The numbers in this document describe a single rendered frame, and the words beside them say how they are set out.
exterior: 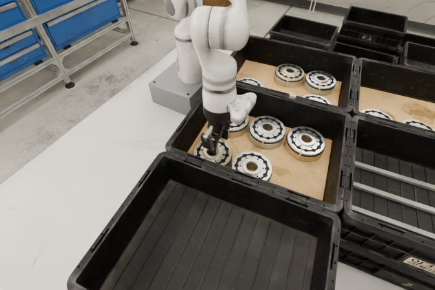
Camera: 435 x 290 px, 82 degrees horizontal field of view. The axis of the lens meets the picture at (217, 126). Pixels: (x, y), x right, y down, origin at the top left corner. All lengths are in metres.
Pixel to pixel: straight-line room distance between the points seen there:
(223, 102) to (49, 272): 0.59
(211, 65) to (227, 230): 0.36
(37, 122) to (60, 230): 1.59
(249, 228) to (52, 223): 0.55
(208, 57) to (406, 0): 3.38
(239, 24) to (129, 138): 0.65
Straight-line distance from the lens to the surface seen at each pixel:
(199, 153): 0.67
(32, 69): 2.38
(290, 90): 0.93
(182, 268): 0.59
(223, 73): 0.48
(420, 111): 1.05
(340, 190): 0.58
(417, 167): 0.86
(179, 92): 0.94
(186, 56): 0.92
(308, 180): 0.70
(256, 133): 0.72
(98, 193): 0.86
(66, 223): 0.86
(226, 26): 0.44
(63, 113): 2.34
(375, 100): 1.01
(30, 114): 2.47
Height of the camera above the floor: 1.40
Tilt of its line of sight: 47 degrees down
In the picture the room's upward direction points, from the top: straight up
